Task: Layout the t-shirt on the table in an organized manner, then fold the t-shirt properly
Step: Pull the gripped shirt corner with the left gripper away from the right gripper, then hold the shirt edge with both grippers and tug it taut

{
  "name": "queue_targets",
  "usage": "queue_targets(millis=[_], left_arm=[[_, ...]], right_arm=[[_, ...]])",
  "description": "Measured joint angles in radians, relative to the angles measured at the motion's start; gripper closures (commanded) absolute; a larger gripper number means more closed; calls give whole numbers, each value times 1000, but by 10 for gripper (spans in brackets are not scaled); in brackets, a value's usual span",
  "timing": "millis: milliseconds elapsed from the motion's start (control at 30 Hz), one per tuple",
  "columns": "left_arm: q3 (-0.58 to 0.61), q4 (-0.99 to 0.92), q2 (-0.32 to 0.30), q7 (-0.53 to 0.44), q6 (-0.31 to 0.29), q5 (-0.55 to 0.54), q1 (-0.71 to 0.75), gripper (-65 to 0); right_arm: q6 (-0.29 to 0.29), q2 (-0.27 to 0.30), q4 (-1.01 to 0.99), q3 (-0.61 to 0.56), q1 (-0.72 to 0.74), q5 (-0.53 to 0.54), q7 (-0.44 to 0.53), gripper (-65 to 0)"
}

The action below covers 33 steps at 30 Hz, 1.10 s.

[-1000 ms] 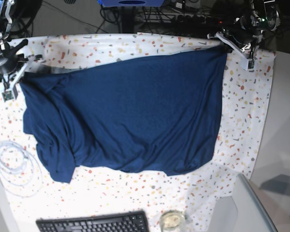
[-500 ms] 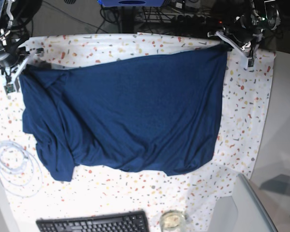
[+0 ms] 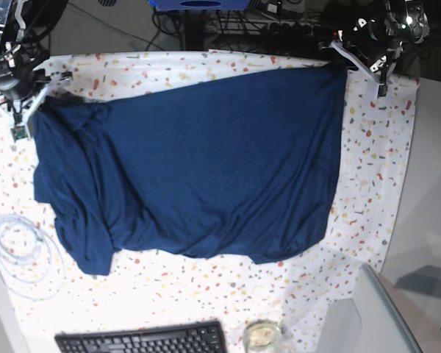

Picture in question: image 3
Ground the dark blue t-shirt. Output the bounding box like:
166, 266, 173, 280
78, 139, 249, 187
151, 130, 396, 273
32, 65, 347, 275

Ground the clear glass jar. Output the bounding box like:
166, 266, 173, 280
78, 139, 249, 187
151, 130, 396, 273
243, 320, 284, 353

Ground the black computer keyboard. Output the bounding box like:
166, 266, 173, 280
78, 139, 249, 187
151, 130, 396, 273
54, 321, 228, 353

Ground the black power strip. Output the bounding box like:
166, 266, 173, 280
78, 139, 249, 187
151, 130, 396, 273
267, 21, 337, 38

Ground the coiled white cable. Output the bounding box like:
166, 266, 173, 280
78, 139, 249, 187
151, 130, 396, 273
0, 213, 67, 302

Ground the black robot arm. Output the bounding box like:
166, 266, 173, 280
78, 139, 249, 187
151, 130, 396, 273
318, 1, 429, 73
0, 0, 68, 101

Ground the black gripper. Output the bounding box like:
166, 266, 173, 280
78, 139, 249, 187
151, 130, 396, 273
0, 54, 48, 101
308, 18, 404, 71

